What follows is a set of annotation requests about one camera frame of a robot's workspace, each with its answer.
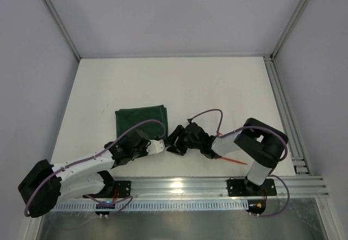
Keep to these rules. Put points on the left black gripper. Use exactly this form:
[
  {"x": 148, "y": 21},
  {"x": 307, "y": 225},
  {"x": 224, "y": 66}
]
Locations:
[{"x": 142, "y": 144}]

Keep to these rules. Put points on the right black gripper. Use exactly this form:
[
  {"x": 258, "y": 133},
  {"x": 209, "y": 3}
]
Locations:
[{"x": 185, "y": 139}]

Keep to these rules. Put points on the dark green cloth napkin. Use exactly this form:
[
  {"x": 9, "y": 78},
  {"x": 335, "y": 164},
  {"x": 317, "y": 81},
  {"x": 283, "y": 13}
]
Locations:
[{"x": 127, "y": 118}]

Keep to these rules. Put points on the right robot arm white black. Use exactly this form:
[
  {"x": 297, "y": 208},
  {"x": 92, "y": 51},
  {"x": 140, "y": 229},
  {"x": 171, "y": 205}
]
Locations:
[{"x": 266, "y": 145}]

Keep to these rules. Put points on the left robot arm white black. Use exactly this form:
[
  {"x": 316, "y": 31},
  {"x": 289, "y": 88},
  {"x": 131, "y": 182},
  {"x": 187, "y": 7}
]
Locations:
[{"x": 49, "y": 184}]

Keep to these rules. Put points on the orange plastic fork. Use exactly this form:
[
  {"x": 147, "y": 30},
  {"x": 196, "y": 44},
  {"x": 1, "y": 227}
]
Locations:
[{"x": 233, "y": 160}]

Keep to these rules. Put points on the left black controller board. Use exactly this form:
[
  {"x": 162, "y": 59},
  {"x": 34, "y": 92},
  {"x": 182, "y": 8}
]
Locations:
[{"x": 103, "y": 210}]

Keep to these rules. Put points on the black controller board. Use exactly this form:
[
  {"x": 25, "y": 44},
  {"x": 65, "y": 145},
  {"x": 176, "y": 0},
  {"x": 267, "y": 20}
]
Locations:
[
  {"x": 103, "y": 210},
  {"x": 256, "y": 207}
]

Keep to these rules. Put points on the right black controller board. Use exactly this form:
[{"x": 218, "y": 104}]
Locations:
[{"x": 256, "y": 207}]

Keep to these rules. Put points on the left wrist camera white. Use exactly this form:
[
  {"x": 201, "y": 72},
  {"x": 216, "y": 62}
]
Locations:
[{"x": 155, "y": 147}]

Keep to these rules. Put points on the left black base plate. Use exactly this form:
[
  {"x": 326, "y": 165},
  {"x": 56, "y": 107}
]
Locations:
[{"x": 116, "y": 190}]

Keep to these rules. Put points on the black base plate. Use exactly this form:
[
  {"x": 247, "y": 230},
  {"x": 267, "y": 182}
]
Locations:
[
  {"x": 243, "y": 187},
  {"x": 116, "y": 190}
]

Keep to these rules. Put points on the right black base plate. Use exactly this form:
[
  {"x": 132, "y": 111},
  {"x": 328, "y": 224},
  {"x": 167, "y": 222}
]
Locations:
[{"x": 243, "y": 187}]

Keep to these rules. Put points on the slotted grey cable duct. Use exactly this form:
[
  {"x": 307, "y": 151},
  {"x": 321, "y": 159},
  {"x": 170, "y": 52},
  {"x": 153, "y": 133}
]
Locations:
[{"x": 157, "y": 205}]

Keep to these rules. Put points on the right aluminium side rail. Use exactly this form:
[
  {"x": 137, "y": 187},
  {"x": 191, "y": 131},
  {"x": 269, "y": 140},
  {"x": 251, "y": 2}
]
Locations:
[{"x": 296, "y": 149}]

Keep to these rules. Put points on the aluminium front rail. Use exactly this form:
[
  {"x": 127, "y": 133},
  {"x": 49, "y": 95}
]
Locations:
[{"x": 191, "y": 187}]

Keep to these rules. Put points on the left aluminium corner post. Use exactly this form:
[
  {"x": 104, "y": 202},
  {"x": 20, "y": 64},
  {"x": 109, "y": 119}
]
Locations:
[{"x": 61, "y": 28}]

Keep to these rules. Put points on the aluminium corner post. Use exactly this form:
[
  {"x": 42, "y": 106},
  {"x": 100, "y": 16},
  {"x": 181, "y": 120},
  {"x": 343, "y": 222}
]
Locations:
[
  {"x": 294, "y": 18},
  {"x": 61, "y": 28}
]

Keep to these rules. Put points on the right aluminium corner post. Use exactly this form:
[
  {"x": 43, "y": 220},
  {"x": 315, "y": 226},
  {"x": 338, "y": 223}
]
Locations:
[{"x": 294, "y": 18}]

